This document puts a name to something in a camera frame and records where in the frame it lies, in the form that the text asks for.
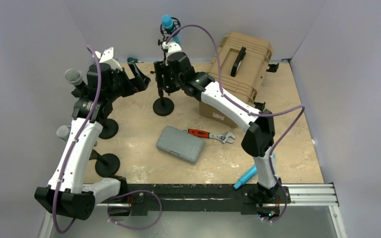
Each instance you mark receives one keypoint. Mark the black mic stand rear left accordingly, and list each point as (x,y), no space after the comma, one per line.
(110,129)

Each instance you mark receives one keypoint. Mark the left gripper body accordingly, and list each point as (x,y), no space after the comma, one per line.
(122,86)

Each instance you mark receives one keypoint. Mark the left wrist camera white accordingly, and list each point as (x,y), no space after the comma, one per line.
(108,56)

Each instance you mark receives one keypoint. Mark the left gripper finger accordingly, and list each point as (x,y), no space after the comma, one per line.
(135,71)
(141,83)

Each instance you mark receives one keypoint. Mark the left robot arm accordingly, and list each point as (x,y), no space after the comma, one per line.
(84,177)

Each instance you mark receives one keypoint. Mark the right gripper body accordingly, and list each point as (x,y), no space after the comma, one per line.
(168,75)

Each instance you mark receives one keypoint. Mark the silver microphone front left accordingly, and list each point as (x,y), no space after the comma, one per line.
(64,132)

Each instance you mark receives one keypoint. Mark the green-handled screwdriver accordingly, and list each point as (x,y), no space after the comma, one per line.
(131,59)

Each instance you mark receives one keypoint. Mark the red-handled adjustable wrench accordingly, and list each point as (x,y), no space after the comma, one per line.
(227,137)

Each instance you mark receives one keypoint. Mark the black round-base shock mount stand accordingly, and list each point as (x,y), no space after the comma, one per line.
(163,106)

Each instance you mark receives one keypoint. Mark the blue microphone with pink band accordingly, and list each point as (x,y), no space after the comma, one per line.
(244,177)

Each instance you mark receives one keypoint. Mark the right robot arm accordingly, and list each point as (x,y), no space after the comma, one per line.
(259,129)

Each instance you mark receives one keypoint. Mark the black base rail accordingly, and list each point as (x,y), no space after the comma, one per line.
(247,200)

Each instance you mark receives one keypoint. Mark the grey plastic case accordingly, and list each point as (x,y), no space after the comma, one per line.
(180,144)

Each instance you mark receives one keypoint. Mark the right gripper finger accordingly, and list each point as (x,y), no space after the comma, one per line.
(158,71)
(169,86)

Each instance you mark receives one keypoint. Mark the tan plastic tool case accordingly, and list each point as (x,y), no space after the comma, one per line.
(238,71)

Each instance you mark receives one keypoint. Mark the black mic stand front left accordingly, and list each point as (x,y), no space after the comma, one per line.
(106,165)

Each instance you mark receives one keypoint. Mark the black mic stand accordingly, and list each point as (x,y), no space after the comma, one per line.
(106,165)
(110,129)

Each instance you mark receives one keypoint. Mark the black tripod shock mount stand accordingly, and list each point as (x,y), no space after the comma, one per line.
(172,38)

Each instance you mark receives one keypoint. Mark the black microphone silver grille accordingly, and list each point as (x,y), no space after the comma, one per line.
(74,77)

